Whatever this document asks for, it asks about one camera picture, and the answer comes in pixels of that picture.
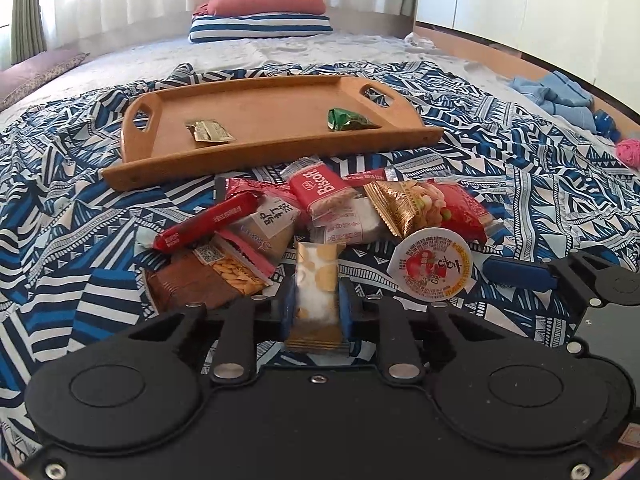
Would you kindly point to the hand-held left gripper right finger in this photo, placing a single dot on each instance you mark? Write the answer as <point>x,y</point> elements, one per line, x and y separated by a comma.
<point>346,310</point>

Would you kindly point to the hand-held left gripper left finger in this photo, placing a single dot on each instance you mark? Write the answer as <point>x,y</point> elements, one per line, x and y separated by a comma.
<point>287,310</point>

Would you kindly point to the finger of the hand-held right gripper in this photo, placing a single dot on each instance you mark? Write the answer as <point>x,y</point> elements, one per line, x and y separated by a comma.
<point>520,272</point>

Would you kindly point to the white and gold snack packet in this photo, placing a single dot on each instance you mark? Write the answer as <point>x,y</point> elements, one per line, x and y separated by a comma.
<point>317,280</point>

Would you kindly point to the white rice cake packet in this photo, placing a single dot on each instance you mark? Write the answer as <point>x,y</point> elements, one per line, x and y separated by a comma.
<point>350,225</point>

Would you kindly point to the jelly cup with white lid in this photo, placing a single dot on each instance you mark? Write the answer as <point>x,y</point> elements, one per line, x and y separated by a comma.
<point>430,265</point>

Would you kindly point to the red and gold snack bag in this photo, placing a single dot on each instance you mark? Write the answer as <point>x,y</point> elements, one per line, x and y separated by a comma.
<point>450,210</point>

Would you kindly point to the brown snack packet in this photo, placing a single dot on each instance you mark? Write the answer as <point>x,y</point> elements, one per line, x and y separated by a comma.
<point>185,282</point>

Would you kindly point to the long red wafer bar packet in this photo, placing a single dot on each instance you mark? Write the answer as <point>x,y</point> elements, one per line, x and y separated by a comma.
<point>205,222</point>

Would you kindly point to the wooden tray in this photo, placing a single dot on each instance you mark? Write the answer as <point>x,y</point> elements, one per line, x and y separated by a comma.
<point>280,110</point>

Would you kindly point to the clear cracker packet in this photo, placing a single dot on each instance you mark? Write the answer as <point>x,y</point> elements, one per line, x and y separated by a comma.
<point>235,270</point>

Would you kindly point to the beige packet with black print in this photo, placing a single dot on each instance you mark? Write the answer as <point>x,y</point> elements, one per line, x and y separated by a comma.
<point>270,230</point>

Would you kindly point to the red biscuit packet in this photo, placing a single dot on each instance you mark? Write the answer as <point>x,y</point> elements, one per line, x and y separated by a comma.
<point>320,190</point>

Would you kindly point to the red snack packet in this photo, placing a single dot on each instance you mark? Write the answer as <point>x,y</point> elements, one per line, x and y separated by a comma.
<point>240,190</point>

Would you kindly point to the thin red packet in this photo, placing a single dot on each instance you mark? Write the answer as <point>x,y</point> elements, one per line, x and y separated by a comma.
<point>367,176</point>

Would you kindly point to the blue patterned blanket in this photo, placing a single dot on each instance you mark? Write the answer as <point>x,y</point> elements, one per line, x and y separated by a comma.
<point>500,125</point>

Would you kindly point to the pink object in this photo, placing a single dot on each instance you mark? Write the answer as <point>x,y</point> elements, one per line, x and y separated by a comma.
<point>629,152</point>

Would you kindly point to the blue object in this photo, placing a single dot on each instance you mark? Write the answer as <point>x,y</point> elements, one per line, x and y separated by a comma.
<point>605,125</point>

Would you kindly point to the light blue clothes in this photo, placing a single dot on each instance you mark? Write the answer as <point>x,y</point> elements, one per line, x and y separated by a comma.
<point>555,92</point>

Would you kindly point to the green foil packet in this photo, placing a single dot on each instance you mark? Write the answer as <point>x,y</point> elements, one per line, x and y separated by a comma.
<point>345,120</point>

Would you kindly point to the olive gold foil packet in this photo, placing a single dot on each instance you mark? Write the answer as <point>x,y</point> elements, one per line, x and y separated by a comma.
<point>210,131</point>

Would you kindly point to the white crumpled cloth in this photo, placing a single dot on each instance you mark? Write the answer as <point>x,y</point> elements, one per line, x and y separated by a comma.
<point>417,40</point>

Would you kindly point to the white wardrobe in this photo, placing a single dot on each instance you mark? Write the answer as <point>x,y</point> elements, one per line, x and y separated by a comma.
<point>525,5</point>

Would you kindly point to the blue striped pillow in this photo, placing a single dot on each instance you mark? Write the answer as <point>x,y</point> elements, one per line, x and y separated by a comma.
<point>260,27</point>

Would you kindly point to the purple patterned pillow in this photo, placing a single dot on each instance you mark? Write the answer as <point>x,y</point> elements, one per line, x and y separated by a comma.
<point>35,72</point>

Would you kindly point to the wooden bed frame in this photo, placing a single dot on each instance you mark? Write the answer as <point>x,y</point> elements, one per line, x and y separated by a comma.
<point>450,36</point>

